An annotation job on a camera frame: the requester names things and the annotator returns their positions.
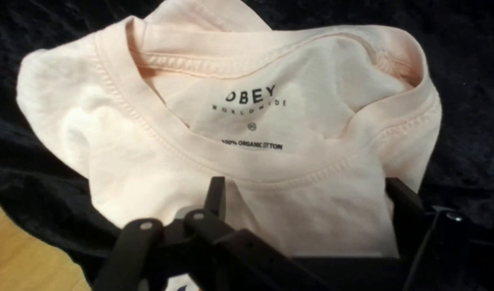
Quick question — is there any peach printed t-shirt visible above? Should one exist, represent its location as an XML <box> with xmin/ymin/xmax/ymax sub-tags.
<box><xmin>18</xmin><ymin>0</ymin><xmax>441</xmax><ymax>257</ymax></box>

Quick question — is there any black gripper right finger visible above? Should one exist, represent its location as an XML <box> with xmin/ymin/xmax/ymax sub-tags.
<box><xmin>386</xmin><ymin>178</ymin><xmax>469</xmax><ymax>291</ymax></box>

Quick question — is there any black table cloth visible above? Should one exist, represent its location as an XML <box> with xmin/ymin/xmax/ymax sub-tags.
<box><xmin>0</xmin><ymin>0</ymin><xmax>494</xmax><ymax>291</ymax></box>

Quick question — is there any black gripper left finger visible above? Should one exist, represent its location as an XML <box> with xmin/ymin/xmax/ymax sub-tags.
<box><xmin>91</xmin><ymin>174</ymin><xmax>293</xmax><ymax>291</ymax></box>

